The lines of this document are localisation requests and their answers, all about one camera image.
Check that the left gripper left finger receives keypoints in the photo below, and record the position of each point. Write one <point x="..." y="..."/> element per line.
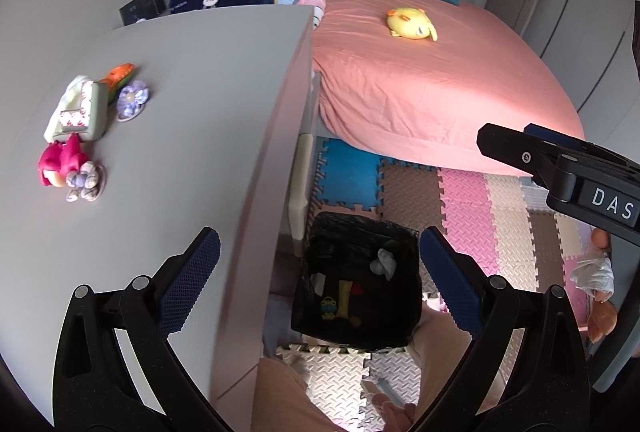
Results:
<point x="182" y="278"/>

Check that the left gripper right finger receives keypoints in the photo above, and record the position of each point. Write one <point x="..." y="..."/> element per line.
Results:
<point x="457" y="277"/>

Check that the purple flower toy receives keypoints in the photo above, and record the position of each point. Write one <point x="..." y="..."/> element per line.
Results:
<point x="131" y="100"/>
<point x="87" y="183"/>

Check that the black trash bin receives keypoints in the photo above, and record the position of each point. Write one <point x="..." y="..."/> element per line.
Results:
<point x="359" y="284"/>

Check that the orange toy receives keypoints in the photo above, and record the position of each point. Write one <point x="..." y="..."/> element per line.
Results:
<point x="117" y="78"/>

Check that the pink doll toy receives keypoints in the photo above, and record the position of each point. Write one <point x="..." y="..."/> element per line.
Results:
<point x="59" y="159"/>

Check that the black wall switch panel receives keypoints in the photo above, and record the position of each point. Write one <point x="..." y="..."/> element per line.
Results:
<point x="140" y="10"/>

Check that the yellow plush chick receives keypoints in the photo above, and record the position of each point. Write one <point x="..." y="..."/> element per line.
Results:
<point x="410" y="23"/>

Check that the pink bed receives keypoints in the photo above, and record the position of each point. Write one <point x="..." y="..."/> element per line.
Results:
<point x="423" y="101"/>

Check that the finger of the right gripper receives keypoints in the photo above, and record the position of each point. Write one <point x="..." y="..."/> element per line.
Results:
<point x="514" y="148"/>
<point x="550" y="138"/>

